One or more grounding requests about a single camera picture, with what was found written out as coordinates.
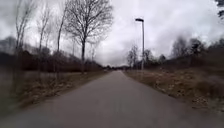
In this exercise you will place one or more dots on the grey asphalt path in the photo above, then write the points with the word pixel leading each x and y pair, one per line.
pixel 110 103

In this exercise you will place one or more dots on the large bare tree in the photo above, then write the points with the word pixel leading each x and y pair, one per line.
pixel 82 53

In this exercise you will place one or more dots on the row of thin bare trees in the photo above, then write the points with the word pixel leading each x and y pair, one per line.
pixel 40 38

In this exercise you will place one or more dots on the distant row of trees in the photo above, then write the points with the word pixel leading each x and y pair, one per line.
pixel 180 50

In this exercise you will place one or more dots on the tall street lamp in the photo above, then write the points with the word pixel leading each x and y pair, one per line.
pixel 143 46

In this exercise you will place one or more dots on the dry grass verge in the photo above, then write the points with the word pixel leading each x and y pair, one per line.
pixel 43 87

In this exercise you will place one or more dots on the dark hedge of bushes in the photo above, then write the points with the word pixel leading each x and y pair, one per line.
pixel 36 62

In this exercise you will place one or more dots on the dry grass slope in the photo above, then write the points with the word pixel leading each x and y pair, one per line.
pixel 173 83

